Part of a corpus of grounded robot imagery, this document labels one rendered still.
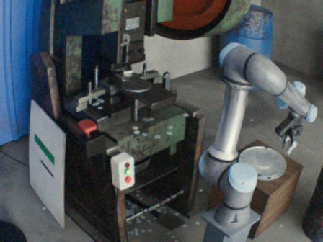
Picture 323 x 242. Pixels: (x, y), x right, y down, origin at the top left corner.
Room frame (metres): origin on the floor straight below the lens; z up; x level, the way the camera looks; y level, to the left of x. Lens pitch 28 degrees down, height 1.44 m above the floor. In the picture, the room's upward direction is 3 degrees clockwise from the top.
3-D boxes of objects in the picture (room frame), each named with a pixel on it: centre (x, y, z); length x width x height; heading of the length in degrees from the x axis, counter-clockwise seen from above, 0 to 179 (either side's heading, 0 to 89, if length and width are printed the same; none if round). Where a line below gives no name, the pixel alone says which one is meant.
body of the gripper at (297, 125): (1.45, -0.64, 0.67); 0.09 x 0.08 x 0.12; 114
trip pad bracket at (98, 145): (1.22, 0.26, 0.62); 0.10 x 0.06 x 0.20; 135
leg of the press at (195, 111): (1.90, 0.11, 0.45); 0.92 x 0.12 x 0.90; 45
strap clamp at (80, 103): (1.49, 0.32, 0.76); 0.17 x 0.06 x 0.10; 135
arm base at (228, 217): (1.06, -0.30, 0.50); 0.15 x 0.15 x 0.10
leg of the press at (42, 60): (1.52, 0.49, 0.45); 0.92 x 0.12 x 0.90; 45
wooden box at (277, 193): (1.58, -0.55, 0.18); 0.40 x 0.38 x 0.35; 42
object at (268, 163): (1.58, -0.55, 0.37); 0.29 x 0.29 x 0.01
